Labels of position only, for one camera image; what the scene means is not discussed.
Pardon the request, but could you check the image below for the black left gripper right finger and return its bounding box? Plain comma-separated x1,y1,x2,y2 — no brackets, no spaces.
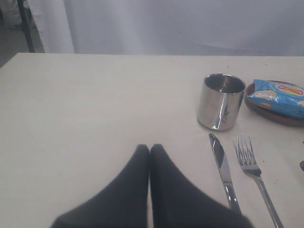
150,144,253,228

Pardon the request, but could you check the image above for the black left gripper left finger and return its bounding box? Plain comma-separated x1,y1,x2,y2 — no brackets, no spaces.
52,144,149,228

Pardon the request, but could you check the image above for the silver table knife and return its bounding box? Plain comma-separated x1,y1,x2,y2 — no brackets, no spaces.
209,133,242,215

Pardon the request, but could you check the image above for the silver metal fork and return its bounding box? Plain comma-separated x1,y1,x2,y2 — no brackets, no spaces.
236,135,284,228

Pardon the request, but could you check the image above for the shiny steel cup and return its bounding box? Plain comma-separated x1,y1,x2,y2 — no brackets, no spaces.
197,73,246,131

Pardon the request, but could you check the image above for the brown wooden plate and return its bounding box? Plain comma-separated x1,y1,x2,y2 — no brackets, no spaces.
244,83,304,128

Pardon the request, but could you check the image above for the blue chips bag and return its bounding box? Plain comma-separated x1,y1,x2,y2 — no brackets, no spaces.
247,79,304,118

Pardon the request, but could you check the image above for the black metal frame leg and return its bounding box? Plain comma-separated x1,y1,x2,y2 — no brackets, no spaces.
17,0,35,53

